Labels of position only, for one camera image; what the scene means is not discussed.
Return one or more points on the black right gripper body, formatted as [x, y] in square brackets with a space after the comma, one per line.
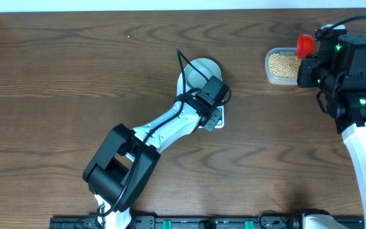
[311, 75]

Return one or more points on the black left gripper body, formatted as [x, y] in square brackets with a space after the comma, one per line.
[211, 119]

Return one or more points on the yellow soybeans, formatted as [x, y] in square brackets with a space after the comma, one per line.
[284, 66]

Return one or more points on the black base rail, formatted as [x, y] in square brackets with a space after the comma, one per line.
[306, 218]

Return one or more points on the clear plastic container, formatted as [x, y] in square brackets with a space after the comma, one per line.
[274, 80]

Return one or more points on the white digital kitchen scale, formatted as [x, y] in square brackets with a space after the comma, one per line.
[219, 118]

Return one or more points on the grey round bowl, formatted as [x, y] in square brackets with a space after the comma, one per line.
[208, 67]

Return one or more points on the red measuring scoop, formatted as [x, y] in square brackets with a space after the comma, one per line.
[305, 46]

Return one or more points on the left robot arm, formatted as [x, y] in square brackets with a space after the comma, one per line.
[120, 169]

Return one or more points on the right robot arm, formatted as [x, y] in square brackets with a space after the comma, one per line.
[335, 62]

